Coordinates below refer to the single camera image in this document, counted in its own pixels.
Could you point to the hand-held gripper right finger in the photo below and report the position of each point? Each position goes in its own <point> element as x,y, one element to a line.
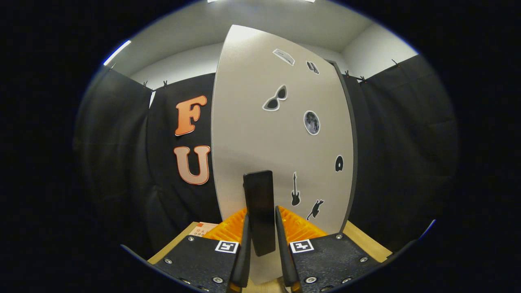
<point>283,260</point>

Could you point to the beige shoe cabinet door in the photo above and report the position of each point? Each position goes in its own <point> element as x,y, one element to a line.
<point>252,122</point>

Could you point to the narrow ceiling light strip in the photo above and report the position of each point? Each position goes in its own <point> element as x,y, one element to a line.
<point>117,53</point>

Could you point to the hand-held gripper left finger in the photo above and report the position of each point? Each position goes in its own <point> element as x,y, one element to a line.
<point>244,260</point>

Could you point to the black backdrop cloth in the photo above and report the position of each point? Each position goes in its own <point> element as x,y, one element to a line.
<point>407,142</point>

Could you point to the orange cover book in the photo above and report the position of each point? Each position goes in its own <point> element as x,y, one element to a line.
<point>201,228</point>

